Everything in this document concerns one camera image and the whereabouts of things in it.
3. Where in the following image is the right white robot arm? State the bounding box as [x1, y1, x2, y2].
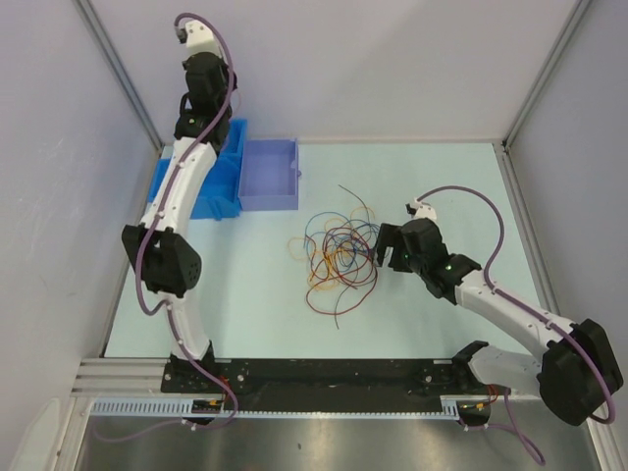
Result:
[373, 218, 624, 426]

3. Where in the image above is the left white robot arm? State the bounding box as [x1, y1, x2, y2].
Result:
[122, 52, 236, 393]

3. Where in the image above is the lavender plastic tray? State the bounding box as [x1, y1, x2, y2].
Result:
[238, 139, 300, 211]

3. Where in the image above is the front blue plastic bin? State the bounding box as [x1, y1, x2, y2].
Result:
[145, 156, 242, 222]

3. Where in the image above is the blue plastic bin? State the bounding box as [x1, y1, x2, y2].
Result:
[219, 118, 248, 164]
[145, 156, 242, 222]

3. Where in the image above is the rear blue plastic bin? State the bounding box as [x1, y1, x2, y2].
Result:
[219, 118, 248, 164]

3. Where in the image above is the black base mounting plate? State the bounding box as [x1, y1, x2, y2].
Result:
[160, 356, 511, 414]

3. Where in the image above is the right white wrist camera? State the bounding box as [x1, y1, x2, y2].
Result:
[405, 198, 438, 222]

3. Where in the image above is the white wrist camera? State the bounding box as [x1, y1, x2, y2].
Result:
[175, 20, 222, 56]
[405, 198, 438, 222]

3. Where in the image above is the dark red cable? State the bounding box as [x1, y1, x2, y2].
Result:
[304, 215, 380, 333]

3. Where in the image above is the yellow cable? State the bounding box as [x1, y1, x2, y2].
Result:
[287, 204, 378, 290]

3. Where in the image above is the light blue cable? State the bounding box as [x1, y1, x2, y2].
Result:
[303, 211, 384, 276]

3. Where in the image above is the grey slotted cable duct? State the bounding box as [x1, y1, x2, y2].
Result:
[91, 397, 490, 420]

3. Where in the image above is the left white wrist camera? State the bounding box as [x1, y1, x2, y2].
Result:
[175, 20, 222, 56]

